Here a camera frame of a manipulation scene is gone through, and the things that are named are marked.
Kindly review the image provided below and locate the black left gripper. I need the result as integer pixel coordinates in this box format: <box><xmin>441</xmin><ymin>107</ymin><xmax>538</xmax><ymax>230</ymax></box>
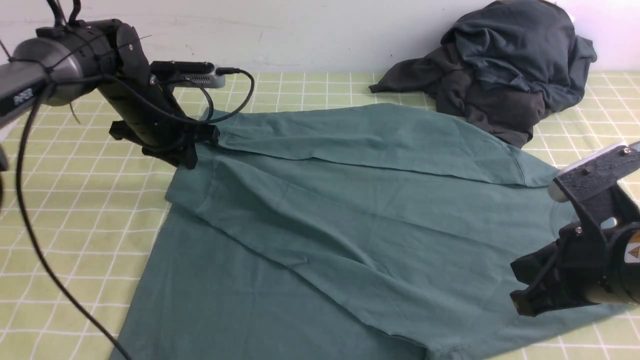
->
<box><xmin>98</xmin><ymin>76</ymin><xmax>221</xmax><ymax>169</ymax></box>

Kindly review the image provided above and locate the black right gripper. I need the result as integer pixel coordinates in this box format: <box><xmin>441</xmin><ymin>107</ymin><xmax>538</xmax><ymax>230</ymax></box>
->
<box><xmin>509</xmin><ymin>175</ymin><xmax>640</xmax><ymax>317</ymax></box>

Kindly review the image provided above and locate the green long-sleeved shirt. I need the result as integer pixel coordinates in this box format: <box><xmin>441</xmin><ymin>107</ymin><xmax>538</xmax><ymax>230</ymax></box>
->
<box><xmin>118</xmin><ymin>104</ymin><xmax>627</xmax><ymax>360</ymax></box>

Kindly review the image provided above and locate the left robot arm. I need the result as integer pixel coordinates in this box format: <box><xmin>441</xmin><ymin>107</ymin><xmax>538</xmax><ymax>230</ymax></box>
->
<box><xmin>0</xmin><ymin>19</ymin><xmax>224</xmax><ymax>169</ymax></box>

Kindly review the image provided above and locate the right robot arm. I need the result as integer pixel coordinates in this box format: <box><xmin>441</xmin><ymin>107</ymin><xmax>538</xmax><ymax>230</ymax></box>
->
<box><xmin>510</xmin><ymin>178</ymin><xmax>639</xmax><ymax>317</ymax></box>

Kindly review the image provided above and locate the green checkered tablecloth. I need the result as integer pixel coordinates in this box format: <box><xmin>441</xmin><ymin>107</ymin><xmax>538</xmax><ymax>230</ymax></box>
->
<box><xmin>0</xmin><ymin>72</ymin><xmax>640</xmax><ymax>360</ymax></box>

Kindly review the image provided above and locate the dark grey crumpled garment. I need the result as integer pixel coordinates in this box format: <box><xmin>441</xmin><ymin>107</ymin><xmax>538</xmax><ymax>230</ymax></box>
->
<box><xmin>369</xmin><ymin>43</ymin><xmax>551</xmax><ymax>148</ymax></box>

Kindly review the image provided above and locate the dark teal crumpled garment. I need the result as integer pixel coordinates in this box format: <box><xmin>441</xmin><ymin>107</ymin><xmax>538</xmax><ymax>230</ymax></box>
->
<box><xmin>440</xmin><ymin>0</ymin><xmax>597</xmax><ymax>112</ymax></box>

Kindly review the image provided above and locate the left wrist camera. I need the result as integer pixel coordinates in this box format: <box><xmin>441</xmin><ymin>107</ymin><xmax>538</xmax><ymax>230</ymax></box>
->
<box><xmin>150</xmin><ymin>60</ymin><xmax>240</xmax><ymax>89</ymax></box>

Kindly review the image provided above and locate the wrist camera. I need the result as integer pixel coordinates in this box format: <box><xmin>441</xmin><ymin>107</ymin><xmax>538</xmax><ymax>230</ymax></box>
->
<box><xmin>150</xmin><ymin>60</ymin><xmax>240</xmax><ymax>89</ymax></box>
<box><xmin>547</xmin><ymin>141</ymin><xmax>640</xmax><ymax>203</ymax></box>

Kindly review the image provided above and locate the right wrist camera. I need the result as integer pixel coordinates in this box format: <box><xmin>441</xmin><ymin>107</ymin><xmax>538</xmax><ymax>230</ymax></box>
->
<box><xmin>547</xmin><ymin>141</ymin><xmax>640</xmax><ymax>203</ymax></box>

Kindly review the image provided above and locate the black left camera cable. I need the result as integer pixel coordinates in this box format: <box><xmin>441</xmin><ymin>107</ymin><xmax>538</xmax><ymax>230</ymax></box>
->
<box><xmin>15</xmin><ymin>70</ymin><xmax>256</xmax><ymax>360</ymax></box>

